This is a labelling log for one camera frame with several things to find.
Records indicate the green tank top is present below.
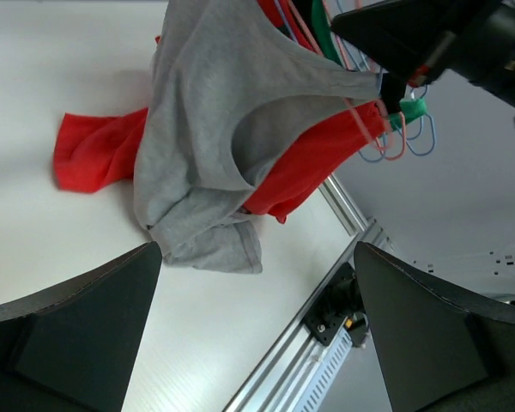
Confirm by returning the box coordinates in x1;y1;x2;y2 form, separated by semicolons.
311;1;427;129

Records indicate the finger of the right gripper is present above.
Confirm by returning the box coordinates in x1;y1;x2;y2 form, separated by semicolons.
380;72;406;114
331;0;489;84

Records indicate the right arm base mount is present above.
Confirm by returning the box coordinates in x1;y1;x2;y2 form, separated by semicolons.
303;263;369;347

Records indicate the empty blue hanger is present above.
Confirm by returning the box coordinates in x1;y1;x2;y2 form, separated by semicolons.
334;0;436;156

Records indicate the grey tank top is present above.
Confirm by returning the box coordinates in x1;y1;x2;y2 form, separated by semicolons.
134;1;378;274

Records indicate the red tank top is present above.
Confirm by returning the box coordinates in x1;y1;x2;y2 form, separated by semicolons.
52;1;384;221

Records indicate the front aluminium rail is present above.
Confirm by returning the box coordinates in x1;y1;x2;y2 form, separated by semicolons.
225;176;394;411

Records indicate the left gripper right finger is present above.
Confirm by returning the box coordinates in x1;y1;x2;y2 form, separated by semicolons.
354;242;515;411

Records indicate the blue hanger holding red top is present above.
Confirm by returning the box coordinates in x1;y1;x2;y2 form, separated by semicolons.
272;0;400;163

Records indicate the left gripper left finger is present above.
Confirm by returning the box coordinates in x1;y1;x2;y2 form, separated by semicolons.
0;242;161;411

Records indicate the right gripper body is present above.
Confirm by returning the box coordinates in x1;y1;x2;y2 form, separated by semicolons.
410;1;515;124

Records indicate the pink wire hanger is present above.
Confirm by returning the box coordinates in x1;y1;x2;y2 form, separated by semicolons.
288;1;407;161

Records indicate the white slotted cable duct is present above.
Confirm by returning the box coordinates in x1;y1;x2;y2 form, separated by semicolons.
276;329;352;411

